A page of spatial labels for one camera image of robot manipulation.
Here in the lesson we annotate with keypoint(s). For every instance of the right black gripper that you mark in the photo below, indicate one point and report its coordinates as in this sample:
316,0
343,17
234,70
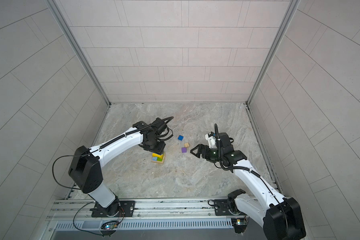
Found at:
205,155

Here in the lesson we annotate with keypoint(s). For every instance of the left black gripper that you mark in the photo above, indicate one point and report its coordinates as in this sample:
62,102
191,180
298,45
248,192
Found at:
160,151

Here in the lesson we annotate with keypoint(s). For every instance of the yellow wood block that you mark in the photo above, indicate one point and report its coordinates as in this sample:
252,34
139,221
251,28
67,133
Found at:
158,156

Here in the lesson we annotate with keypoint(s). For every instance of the natural wood block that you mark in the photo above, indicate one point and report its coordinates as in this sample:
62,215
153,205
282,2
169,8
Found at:
157,161

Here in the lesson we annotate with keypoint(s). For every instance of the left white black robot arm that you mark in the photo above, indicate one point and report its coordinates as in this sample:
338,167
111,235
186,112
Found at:
87,163

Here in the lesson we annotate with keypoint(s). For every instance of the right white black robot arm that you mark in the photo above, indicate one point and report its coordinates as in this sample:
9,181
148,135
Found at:
280,217

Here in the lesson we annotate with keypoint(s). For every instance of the right circuit board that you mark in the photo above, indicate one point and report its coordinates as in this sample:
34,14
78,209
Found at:
239,225

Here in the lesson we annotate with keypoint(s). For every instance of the left green circuit board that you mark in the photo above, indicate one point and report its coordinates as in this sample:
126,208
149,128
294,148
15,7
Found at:
110,226

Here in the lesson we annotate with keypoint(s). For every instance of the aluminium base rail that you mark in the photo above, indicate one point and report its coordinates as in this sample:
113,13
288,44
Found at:
144,209

